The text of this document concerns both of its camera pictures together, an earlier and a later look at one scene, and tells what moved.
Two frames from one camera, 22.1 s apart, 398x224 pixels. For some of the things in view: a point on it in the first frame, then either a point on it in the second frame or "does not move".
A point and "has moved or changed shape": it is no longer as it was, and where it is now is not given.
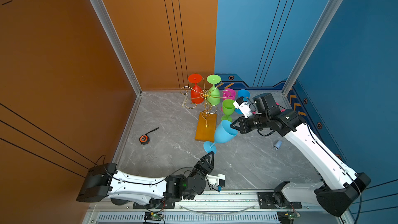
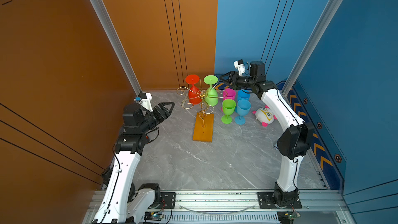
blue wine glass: (246, 94) does not move
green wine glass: (228, 108) does not move
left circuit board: (153, 216) does not move
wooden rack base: (205, 127) does not move
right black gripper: (242, 127) to (233, 76)
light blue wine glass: (224, 133) has moved or changed shape
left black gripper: (208, 165) to (165, 115)
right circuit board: (287, 217) does not move
